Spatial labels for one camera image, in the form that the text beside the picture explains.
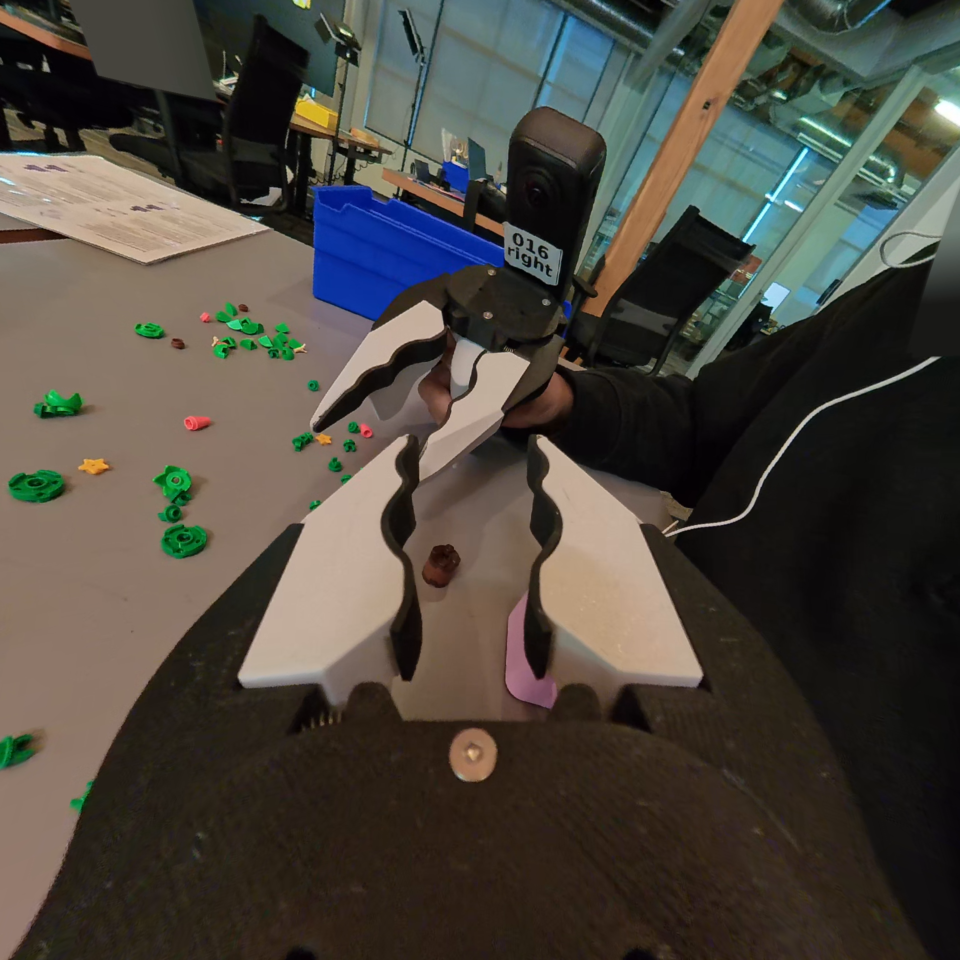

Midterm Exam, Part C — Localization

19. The black camera on stand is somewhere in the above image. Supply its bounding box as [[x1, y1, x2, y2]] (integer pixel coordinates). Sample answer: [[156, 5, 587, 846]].
[[313, 13, 361, 189]]

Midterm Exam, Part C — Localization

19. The person's black jacket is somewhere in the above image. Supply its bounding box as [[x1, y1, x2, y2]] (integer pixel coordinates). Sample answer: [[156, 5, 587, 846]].
[[660, 240, 960, 960]]

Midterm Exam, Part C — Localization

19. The wooden beam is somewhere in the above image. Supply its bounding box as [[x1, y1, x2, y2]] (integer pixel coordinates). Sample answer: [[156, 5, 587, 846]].
[[581, 0, 785, 316]]

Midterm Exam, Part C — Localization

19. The light panel on stand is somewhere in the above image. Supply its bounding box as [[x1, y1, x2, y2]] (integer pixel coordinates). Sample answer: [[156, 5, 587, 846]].
[[396, 7, 430, 155]]

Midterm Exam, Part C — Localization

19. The pile of green leaf bits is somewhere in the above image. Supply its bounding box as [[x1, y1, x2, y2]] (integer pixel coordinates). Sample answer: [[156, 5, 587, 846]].
[[211, 301, 309, 361]]

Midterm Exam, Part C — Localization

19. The pink toy brick pig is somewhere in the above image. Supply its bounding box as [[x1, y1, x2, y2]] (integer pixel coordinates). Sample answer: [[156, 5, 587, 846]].
[[505, 591, 559, 708]]

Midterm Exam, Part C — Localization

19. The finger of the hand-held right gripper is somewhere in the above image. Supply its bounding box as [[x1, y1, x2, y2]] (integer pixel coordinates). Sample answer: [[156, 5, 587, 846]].
[[418, 337, 565, 483], [309, 300, 453, 436]]

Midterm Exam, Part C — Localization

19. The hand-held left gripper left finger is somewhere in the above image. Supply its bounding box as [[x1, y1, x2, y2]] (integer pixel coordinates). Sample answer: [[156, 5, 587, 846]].
[[237, 433, 425, 687]]

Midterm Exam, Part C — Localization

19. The person's right forearm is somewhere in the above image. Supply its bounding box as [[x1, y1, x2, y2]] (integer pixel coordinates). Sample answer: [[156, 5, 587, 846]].
[[558, 366, 706, 500]]

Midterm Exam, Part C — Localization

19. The person's right hand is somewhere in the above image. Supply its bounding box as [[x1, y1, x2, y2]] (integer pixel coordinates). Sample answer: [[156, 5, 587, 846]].
[[417, 358, 577, 444]]

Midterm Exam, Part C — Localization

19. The thin white cable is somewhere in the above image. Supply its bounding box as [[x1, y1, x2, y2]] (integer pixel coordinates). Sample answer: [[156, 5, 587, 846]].
[[663, 228, 945, 537]]

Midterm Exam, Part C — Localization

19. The large black monitor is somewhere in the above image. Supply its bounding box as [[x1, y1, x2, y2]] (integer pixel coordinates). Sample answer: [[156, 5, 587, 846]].
[[193, 0, 348, 99]]

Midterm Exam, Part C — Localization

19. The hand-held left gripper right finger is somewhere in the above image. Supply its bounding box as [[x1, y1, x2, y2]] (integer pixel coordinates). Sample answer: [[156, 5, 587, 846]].
[[523, 433, 706, 690]]

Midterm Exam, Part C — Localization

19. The black office chair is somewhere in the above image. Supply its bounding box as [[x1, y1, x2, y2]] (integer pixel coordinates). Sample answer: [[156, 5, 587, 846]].
[[581, 206, 755, 376], [180, 13, 312, 222]]

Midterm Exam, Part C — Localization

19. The printed instruction sheet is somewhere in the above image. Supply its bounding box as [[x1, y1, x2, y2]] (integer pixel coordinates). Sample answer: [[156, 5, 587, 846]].
[[0, 152, 273, 265]]

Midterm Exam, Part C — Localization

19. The wooden office desk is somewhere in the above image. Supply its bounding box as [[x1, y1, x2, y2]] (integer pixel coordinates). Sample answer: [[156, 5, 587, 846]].
[[382, 166, 504, 234], [288, 112, 395, 204]]

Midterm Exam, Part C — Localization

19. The large blue plastic bin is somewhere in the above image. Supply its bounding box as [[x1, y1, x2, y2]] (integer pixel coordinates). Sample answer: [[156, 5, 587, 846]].
[[311, 183, 519, 322]]

